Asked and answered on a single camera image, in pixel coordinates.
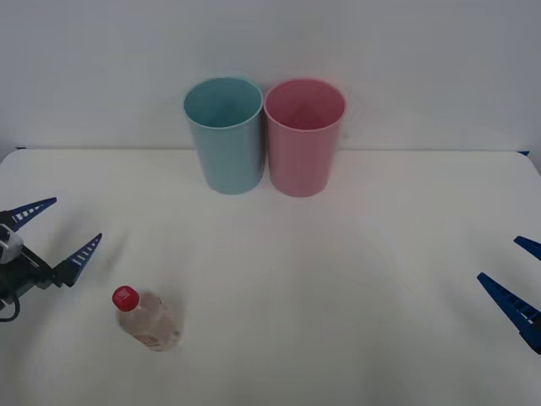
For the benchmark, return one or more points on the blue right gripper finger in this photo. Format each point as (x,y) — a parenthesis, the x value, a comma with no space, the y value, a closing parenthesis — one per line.
(513,306)
(530,246)

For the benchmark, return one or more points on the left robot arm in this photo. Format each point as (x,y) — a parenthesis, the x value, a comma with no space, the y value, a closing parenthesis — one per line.
(8,245)

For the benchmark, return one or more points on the pink plastic bin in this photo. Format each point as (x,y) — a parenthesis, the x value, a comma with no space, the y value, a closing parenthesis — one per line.
(300,165)

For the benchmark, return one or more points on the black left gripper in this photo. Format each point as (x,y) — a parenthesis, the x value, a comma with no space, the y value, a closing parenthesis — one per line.
(29,272)

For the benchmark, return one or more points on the pale blue plastic bin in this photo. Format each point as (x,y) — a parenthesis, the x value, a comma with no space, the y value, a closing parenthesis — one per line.
(230,160)

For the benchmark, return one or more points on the clear bottle with red cap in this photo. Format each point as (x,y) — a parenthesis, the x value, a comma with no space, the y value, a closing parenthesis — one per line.
(152,323)

